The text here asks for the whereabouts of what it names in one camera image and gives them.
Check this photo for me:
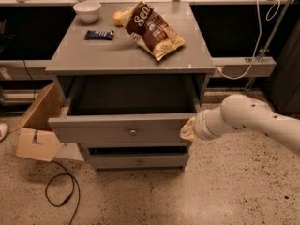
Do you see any brown chip bag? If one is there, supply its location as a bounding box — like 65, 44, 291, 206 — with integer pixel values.
119, 1, 186, 61

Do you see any white ceramic bowl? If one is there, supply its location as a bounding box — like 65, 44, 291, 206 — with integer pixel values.
73, 1, 101, 23

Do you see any metal pole stand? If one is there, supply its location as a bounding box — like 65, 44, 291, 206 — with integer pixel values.
220, 0, 293, 91

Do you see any blue candy bar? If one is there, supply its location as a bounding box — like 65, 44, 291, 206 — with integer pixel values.
84, 30, 114, 40

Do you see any grey drawer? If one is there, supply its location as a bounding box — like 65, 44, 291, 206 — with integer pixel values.
88, 152, 188, 170
49, 74, 200, 147

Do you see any white object at left edge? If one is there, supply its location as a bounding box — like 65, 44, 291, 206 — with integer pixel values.
0, 123, 8, 142

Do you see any black floor cable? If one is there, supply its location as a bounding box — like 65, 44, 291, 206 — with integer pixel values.
44, 160, 82, 225

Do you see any grey top drawer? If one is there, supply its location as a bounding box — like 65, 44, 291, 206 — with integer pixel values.
49, 74, 200, 147

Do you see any grey bottom drawer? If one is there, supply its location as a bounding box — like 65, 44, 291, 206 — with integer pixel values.
88, 152, 188, 170

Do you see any cardboard box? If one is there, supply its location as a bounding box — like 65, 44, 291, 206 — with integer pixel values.
16, 83, 63, 161

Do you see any grey drawer cabinet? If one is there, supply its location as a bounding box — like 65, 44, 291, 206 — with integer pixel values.
46, 2, 214, 160

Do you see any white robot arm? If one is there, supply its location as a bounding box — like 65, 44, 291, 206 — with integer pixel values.
180, 94, 300, 155

